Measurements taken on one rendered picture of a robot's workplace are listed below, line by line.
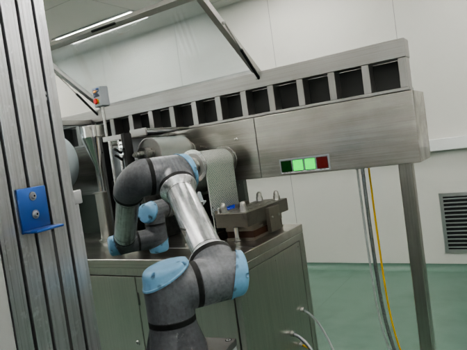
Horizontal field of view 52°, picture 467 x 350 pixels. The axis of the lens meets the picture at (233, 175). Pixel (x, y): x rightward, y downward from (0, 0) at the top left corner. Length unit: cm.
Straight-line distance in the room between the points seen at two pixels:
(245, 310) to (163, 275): 78
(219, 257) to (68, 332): 38
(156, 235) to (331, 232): 318
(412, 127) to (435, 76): 237
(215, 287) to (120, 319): 114
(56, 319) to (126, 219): 59
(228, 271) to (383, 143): 113
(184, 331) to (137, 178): 49
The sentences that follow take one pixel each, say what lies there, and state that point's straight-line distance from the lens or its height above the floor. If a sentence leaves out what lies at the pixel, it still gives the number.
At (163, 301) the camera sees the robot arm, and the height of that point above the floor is 97.
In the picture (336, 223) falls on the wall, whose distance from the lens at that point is 475.
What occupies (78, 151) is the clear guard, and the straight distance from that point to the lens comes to 296.
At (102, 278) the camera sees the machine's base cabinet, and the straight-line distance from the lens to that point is 227.
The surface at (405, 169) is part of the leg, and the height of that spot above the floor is 110.
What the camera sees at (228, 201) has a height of 106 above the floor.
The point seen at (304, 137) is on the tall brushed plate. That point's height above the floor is 131.
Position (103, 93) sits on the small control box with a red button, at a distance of 253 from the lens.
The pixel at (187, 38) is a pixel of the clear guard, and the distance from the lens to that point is 230.
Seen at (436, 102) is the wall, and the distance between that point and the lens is 443.
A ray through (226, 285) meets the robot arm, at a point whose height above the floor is 97.
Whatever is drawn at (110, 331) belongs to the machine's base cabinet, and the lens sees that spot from 234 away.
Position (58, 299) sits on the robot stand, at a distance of 109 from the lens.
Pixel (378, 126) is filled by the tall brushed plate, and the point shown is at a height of 131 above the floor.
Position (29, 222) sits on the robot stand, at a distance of 103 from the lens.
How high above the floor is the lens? 130
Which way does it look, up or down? 3 degrees down
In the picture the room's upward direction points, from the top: 8 degrees counter-clockwise
